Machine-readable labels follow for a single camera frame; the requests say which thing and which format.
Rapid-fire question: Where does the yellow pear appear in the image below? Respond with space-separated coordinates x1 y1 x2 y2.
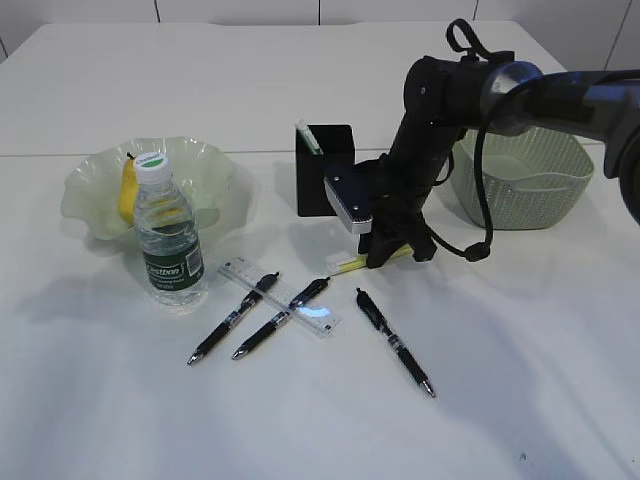
118 152 138 226

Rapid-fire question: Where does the yellow utility knife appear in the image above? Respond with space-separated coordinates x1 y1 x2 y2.
327 244 413 276

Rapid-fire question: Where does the black wrist camera on gripper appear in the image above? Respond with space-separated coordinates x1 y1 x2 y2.
324 163 373 235

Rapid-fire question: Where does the black gel pen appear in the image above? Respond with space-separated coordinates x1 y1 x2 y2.
356 288 437 398
187 272 280 365
231 277 330 360

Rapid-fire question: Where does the sage green woven plastic basket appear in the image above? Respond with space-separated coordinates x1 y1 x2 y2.
482 127 594 231

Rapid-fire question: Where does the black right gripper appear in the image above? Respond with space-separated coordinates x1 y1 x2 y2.
358 56 493 268

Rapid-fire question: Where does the clear plastic ruler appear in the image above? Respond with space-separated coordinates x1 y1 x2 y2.
218 257 340 337

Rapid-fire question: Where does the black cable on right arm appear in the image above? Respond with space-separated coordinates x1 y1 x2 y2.
429 18 640 262

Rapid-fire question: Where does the mint green utility knife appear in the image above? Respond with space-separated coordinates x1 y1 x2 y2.
295 119 323 155

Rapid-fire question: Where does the light green wavy glass plate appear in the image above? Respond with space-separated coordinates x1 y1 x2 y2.
61 136 240 241

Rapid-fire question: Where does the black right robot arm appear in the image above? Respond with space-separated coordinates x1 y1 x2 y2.
356 56 639 269

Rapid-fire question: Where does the clear water bottle green label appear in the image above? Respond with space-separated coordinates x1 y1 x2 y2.
133 152 206 306

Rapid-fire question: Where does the black square pen holder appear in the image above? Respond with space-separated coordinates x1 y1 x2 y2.
295 124 355 217

